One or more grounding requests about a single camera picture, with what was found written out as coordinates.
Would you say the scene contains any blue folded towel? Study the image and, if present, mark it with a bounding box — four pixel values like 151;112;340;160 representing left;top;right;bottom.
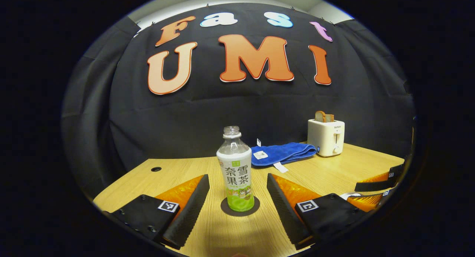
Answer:
251;139;318;173

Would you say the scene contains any clear plastic water bottle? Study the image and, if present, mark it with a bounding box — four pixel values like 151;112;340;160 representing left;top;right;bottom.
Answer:
216;126;255;212

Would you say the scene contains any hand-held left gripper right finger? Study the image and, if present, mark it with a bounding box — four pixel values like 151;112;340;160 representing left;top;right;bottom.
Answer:
266;173;371;250

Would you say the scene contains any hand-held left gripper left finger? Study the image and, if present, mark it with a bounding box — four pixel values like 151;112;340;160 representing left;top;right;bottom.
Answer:
102;174;210;250

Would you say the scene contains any dark round coaster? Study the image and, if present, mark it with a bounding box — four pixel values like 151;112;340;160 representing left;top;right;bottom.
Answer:
220;196;261;217

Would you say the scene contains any white toaster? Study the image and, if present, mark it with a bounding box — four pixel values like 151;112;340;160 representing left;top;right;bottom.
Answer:
307;118;345;157

